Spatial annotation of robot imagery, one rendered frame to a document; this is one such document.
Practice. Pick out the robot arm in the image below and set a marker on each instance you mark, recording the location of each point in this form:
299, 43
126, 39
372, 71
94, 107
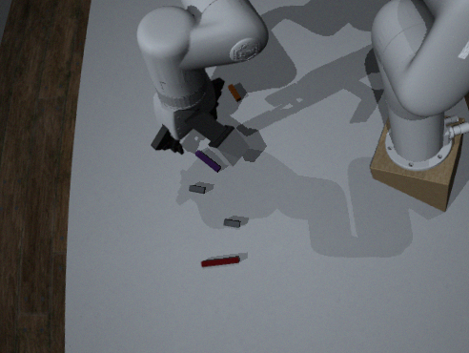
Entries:
423, 51

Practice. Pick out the purple rod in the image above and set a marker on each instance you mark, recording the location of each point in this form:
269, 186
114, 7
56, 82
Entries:
207, 161

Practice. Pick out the orange rod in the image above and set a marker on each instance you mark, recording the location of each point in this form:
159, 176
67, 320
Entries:
234, 92

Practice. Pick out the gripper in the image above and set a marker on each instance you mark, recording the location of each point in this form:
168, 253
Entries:
171, 120

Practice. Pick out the grey rectangular bar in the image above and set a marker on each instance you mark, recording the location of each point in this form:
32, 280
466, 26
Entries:
231, 223
197, 189

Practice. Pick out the dark red rod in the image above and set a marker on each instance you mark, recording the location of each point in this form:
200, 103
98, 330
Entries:
218, 262

